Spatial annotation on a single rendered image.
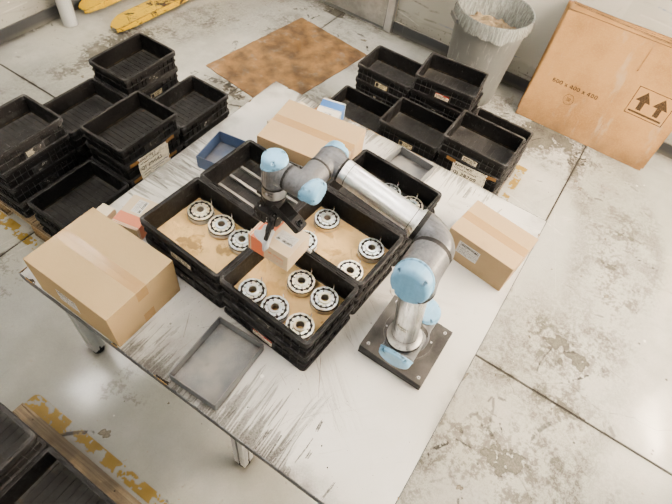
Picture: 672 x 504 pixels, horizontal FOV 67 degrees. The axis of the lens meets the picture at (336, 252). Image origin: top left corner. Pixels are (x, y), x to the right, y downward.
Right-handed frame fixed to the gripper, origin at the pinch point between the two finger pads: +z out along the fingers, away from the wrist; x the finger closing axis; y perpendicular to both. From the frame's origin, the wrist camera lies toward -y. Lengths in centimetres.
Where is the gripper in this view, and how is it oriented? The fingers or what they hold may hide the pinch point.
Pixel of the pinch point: (278, 238)
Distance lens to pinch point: 167.0
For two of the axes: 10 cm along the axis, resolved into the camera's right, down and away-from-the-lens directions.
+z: -1.0, 5.9, 8.0
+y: -8.3, -4.9, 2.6
